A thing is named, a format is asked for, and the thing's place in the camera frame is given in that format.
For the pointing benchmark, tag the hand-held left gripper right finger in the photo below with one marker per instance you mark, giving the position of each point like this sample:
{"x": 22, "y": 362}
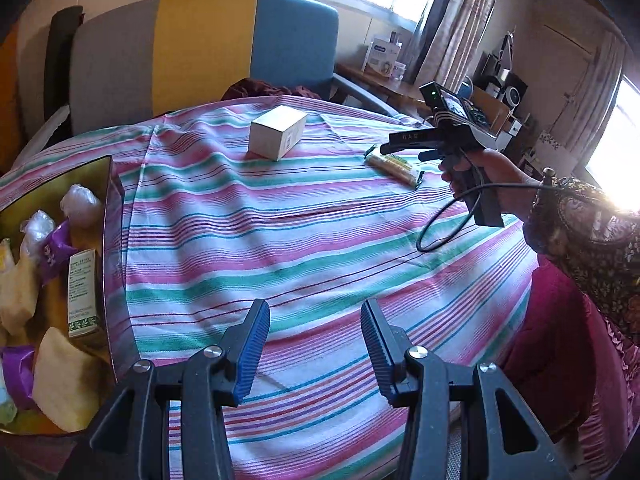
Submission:
{"x": 377, "y": 355}

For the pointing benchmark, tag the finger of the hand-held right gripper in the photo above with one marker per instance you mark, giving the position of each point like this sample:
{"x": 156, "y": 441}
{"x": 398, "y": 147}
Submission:
{"x": 387, "y": 149}
{"x": 430, "y": 157}

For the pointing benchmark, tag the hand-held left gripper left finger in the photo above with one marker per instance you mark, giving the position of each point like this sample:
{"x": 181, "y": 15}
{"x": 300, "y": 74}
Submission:
{"x": 252, "y": 355}

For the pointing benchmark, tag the green yellow rice snack packet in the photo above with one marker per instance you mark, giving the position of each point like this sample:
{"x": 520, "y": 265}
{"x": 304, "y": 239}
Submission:
{"x": 395, "y": 166}

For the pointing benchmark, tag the purple snack packet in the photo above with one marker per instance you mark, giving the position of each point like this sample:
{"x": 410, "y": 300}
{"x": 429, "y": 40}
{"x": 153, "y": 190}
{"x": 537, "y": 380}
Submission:
{"x": 55, "y": 255}
{"x": 17, "y": 375}

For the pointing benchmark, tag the gold tin box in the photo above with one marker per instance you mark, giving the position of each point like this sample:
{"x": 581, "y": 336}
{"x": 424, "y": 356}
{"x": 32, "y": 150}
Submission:
{"x": 95, "y": 175}

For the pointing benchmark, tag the person's right forearm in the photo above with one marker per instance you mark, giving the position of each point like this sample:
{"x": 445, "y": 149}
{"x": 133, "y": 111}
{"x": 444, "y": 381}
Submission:
{"x": 585, "y": 240}

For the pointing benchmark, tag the person's right hand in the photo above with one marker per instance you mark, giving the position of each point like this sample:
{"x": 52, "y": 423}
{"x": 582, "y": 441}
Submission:
{"x": 505, "y": 175}

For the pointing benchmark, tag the cluttered wooden shelf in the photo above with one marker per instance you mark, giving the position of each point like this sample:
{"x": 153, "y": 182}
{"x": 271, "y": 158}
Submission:
{"x": 500, "y": 120}

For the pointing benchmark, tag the wooden side table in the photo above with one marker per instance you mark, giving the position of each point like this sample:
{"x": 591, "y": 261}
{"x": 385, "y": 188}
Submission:
{"x": 380, "y": 85}

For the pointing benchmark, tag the black stereo speaker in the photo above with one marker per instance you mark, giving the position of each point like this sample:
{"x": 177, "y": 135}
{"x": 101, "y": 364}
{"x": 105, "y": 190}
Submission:
{"x": 512, "y": 92}

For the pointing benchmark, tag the white blue carton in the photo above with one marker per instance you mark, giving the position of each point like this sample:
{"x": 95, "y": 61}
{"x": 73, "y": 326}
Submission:
{"x": 382, "y": 57}

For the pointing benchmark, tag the beige patterned curtain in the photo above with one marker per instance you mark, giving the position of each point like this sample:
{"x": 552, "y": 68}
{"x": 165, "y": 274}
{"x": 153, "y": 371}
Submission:
{"x": 465, "y": 25}

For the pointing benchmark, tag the white cardboard box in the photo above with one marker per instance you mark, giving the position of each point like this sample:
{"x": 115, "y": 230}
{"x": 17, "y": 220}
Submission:
{"x": 272, "y": 135}

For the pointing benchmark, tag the pink green striped cloth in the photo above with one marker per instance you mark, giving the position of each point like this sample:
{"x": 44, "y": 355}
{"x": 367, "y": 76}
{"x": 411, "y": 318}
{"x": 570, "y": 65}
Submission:
{"x": 300, "y": 240}

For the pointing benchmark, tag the dark red cloth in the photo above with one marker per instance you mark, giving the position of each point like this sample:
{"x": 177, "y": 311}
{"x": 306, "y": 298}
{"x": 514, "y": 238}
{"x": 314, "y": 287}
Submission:
{"x": 260, "y": 89}

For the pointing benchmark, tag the pale striped curtain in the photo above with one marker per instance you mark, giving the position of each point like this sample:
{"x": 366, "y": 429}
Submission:
{"x": 595, "y": 100}

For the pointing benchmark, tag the small bright window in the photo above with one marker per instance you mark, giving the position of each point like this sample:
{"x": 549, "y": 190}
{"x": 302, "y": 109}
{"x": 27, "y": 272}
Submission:
{"x": 620, "y": 160}

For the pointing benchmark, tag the person's pink clothing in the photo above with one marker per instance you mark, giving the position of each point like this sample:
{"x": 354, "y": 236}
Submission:
{"x": 550, "y": 350}

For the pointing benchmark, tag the small green box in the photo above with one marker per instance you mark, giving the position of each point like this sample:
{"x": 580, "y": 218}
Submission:
{"x": 82, "y": 295}

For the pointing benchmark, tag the grey yellow blue chair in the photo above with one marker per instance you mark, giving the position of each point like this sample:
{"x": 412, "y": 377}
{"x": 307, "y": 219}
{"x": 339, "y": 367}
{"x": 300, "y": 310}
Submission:
{"x": 200, "y": 45}

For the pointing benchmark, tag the large white plastic bundle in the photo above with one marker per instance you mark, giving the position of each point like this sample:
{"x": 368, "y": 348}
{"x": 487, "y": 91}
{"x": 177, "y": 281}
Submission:
{"x": 80, "y": 202}

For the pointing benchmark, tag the small white plastic bundle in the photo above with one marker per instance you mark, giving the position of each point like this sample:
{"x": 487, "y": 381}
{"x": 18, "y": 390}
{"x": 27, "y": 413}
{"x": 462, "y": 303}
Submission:
{"x": 37, "y": 227}

